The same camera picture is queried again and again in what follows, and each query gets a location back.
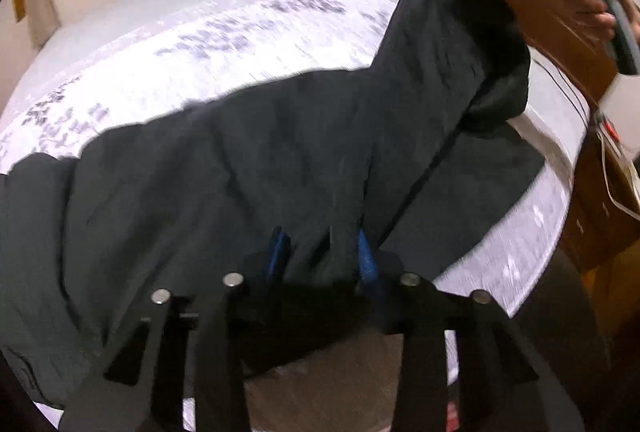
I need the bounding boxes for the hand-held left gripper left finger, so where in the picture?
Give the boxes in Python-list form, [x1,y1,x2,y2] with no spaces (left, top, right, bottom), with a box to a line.
[60,227,293,432]

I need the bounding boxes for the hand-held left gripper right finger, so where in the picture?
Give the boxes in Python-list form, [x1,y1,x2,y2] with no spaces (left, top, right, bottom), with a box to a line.
[356,229,586,432]

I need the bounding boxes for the black pants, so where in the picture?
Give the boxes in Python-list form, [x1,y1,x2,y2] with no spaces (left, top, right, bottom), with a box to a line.
[0,0,608,408]

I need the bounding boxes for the person's right hand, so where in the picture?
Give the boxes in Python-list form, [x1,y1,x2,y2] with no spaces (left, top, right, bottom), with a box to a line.
[575,0,633,43]

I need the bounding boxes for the white device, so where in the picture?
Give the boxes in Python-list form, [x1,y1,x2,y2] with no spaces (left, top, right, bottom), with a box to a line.
[599,71,640,125]

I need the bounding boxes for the wooden nightstand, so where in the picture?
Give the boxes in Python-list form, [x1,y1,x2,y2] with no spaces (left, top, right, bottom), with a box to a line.
[570,127,640,273]

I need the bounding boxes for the person's leg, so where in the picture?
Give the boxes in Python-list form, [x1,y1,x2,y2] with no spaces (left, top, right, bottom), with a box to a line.
[512,249,618,432]

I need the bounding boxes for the white floral blanket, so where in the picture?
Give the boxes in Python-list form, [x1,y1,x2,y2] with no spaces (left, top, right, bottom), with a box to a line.
[0,0,576,432]

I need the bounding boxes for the beige curtain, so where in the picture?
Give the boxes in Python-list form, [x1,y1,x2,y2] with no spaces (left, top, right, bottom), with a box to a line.
[22,0,63,48]

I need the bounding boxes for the black cable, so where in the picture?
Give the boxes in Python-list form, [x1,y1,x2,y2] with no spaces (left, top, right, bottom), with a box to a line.
[530,47,593,118]

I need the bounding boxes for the white cable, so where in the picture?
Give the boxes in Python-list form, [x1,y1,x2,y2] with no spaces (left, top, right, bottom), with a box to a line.
[597,127,640,215]

